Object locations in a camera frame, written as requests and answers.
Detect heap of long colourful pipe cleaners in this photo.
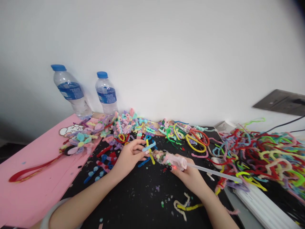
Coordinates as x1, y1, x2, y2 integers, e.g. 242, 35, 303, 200
205, 117, 305, 198

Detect black cable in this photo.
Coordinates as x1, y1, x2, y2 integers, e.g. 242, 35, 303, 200
263, 115, 305, 134

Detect pink foam sheet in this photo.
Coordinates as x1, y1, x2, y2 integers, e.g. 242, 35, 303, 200
0, 113, 105, 227

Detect large clear water bottle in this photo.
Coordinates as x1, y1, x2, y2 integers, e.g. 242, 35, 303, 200
51, 64, 93, 119

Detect group of blue pipe cleaner figures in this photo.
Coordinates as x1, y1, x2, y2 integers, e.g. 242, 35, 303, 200
83, 151, 119, 184

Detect person's right hand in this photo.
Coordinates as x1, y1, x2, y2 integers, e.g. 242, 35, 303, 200
166, 164, 207, 196

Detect black work mat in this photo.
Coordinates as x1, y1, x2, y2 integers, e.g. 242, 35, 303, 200
61, 133, 241, 229

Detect person's right fingers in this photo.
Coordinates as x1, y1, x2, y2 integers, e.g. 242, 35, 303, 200
166, 164, 191, 176

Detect cream and yellow pipe cleaner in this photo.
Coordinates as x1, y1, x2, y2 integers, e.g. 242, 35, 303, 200
173, 192, 204, 221

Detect grey wall socket plate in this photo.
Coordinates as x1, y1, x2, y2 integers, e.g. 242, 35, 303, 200
252, 89, 305, 115

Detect pile of pastel pipe cleaner shapes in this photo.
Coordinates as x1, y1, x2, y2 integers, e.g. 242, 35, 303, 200
83, 108, 210, 158

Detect pink hot glue gun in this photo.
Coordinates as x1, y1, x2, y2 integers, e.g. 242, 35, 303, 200
151, 149, 243, 184

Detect person's left hand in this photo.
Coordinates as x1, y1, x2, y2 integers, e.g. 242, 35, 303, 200
113, 139, 152, 177

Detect small clear water bottle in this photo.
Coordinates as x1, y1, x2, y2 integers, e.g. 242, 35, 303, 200
95, 71, 119, 115

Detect white cartoon sticker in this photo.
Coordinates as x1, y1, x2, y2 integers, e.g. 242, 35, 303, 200
59, 124, 84, 138

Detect white charger block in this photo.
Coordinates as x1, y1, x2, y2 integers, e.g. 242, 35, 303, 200
214, 120, 236, 132

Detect person's left fingers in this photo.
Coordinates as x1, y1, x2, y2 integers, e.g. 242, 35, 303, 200
128, 139, 151, 154

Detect pastel pipe cleaner flower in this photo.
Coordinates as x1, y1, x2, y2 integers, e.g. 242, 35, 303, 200
59, 130, 98, 156

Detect red wrist strap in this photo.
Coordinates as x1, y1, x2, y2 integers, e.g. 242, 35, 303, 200
9, 152, 65, 184

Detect yellow pipe cleaner piece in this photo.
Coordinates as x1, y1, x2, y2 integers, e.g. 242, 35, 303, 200
145, 138, 156, 165

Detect light blue pipe cleaner piece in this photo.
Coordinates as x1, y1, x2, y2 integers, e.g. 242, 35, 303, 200
142, 140, 157, 152

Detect person's left thumb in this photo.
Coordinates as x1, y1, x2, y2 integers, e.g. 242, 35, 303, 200
137, 150, 152, 162

